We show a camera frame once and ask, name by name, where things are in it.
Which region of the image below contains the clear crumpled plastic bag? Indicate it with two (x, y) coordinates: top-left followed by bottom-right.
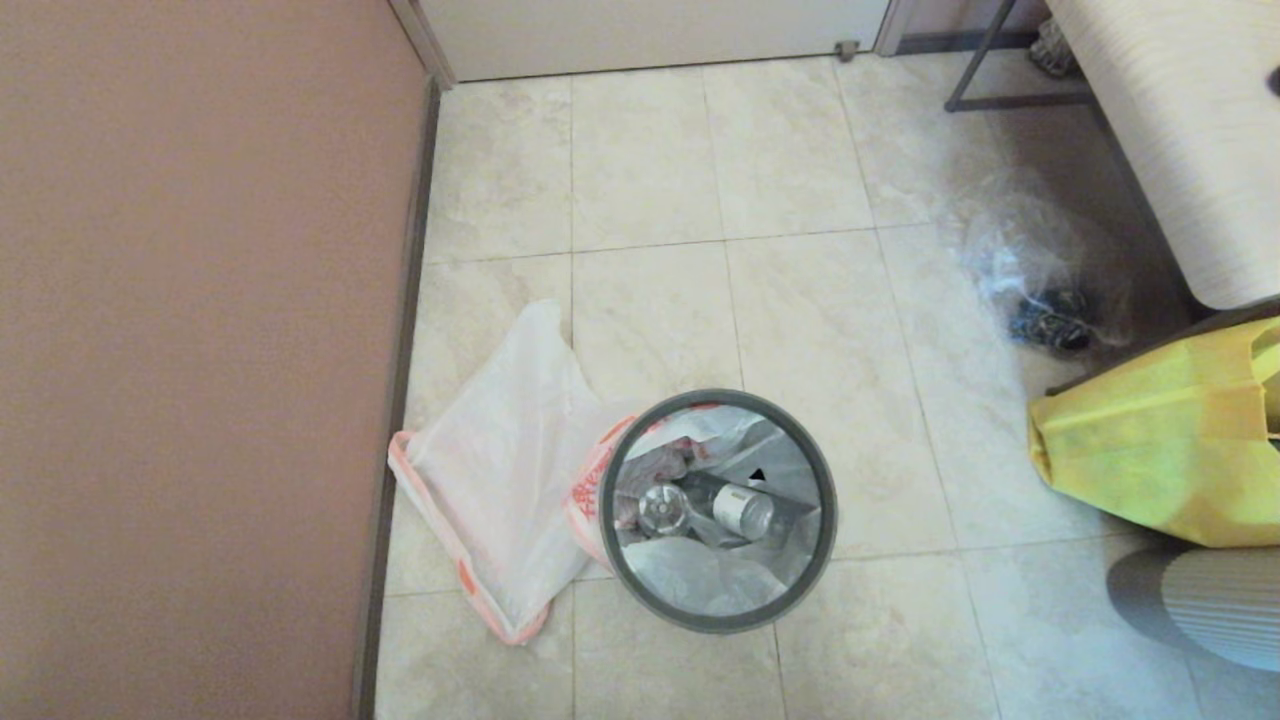
(945, 168), (1138, 358)

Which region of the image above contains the black cable bundle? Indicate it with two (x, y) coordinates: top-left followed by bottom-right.
(1006, 288), (1094, 354)

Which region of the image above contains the white wood-grain table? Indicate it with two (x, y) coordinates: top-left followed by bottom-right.
(1045, 0), (1280, 311)

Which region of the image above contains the yellow fabric bag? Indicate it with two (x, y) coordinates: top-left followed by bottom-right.
(1028, 318), (1280, 550)

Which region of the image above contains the grey patterned shoe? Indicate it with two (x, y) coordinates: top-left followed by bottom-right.
(1028, 14), (1083, 81)

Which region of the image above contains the white red plastic bag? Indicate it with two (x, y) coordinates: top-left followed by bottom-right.
(563, 400), (827, 621)

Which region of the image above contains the glass bottle white label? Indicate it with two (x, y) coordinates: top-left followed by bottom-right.
(678, 470), (801, 548)

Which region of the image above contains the grey bin rim ring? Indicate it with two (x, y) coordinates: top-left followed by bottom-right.
(598, 388), (839, 635)

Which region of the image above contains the white ribbed round appliance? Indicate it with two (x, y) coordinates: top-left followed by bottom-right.
(1106, 545), (1280, 673)

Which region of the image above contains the white door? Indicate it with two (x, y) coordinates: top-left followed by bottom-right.
(418, 0), (891, 83)

